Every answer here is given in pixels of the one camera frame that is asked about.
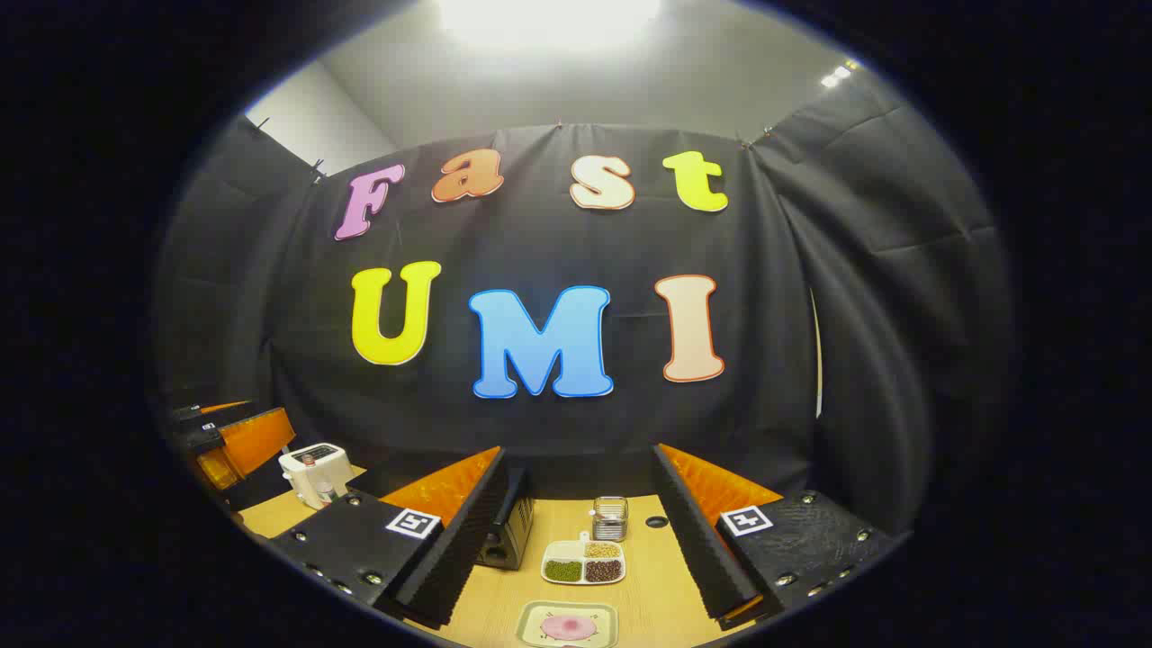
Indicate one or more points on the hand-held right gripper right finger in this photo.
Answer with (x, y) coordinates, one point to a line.
(697, 540)

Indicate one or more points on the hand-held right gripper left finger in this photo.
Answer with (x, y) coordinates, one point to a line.
(459, 549)

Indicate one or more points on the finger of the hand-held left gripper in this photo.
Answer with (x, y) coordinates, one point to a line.
(211, 416)
(256, 441)

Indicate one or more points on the black electric oven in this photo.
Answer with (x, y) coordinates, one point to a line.
(508, 531)

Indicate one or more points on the cream square plate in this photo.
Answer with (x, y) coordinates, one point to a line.
(531, 621)

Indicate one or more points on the pink ham slice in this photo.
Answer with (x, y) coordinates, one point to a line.
(569, 627)

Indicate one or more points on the white small appliance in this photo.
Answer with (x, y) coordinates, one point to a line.
(301, 468)

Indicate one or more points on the small red-capped bottle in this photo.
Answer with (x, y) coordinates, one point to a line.
(325, 494)

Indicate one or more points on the yellow soybeans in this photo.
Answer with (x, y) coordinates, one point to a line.
(602, 550)

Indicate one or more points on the dark red beans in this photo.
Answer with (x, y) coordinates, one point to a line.
(603, 571)

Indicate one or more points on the white divided tray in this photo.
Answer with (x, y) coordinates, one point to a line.
(562, 549)

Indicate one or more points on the green mung beans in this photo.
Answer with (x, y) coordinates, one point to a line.
(562, 571)

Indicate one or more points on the black backdrop cloth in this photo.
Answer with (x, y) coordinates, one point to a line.
(783, 315)

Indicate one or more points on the small ceiling spotlights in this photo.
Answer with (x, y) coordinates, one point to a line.
(839, 74)

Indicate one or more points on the ceiling light panel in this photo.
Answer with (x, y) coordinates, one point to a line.
(549, 18)

